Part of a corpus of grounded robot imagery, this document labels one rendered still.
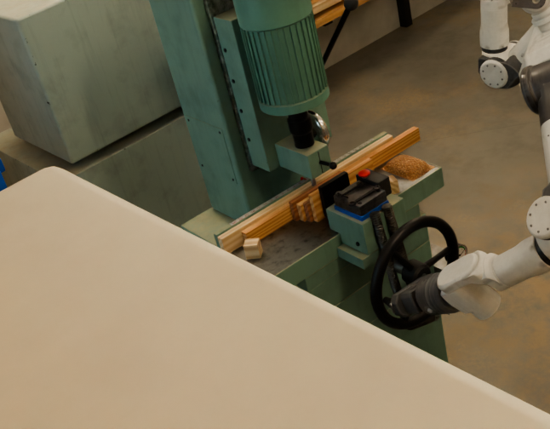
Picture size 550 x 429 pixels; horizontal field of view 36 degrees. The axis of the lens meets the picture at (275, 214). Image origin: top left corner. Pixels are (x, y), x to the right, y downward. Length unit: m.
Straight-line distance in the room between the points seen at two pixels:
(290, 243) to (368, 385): 1.76
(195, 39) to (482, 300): 0.96
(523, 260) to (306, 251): 0.63
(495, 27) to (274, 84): 0.58
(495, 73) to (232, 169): 0.73
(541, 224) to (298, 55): 0.72
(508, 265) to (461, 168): 2.45
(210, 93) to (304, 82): 0.31
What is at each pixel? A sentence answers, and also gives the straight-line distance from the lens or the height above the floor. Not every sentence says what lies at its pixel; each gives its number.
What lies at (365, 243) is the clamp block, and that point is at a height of 0.91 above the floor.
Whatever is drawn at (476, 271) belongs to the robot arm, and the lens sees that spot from 1.66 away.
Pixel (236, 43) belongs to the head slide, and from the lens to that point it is 2.08.
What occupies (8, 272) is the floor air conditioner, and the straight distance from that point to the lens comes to 0.50.
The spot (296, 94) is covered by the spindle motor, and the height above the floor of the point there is 1.25.
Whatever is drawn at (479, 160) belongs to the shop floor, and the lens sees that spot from 4.12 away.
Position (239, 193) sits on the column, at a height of 0.92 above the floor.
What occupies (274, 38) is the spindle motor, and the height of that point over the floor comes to 1.39.
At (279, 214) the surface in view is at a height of 0.94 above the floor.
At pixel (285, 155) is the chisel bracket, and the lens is 2.19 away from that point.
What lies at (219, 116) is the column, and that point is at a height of 1.16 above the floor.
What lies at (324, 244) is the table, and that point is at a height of 0.90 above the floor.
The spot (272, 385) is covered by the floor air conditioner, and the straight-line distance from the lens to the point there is 0.36.
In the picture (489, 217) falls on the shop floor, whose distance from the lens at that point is 3.70.
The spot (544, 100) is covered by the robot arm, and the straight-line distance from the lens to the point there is 1.66.
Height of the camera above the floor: 2.04
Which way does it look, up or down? 31 degrees down
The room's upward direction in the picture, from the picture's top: 15 degrees counter-clockwise
